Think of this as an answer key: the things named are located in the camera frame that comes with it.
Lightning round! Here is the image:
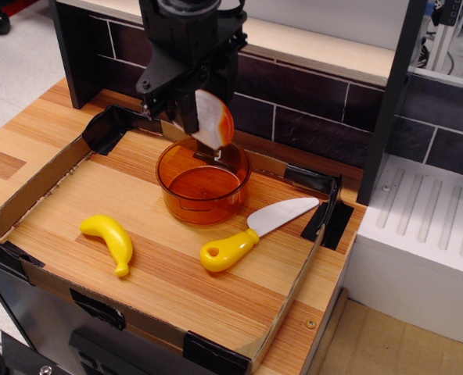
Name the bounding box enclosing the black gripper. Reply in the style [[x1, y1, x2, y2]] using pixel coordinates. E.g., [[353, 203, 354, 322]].
[[136, 1, 247, 134]]

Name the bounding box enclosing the white orange toy sushi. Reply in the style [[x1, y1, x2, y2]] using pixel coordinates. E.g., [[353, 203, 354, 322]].
[[171, 89, 235, 151]]

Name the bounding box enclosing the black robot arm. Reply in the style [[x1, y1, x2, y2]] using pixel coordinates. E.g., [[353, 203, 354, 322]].
[[136, 0, 247, 134]]

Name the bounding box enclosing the orange transparent plastic pot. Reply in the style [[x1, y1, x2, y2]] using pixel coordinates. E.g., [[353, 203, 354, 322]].
[[156, 137, 251, 225]]

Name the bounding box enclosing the cardboard fence with black tape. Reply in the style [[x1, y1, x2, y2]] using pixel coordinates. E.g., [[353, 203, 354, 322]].
[[0, 107, 363, 374]]

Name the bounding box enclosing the light wooden shelf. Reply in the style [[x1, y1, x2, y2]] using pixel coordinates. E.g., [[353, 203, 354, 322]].
[[55, 0, 397, 88]]

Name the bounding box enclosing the yellow white toy knife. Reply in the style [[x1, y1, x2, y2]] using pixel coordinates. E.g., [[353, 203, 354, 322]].
[[199, 197, 320, 273]]

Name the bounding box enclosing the yellow toy banana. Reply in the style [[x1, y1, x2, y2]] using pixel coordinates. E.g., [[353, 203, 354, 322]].
[[79, 215, 134, 277]]

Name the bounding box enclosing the white drainboard sink unit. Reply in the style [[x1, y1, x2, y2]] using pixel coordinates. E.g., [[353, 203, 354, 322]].
[[343, 156, 463, 343]]

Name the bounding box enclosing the dark shelf post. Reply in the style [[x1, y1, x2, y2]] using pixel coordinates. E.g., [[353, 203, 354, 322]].
[[357, 1, 426, 205]]

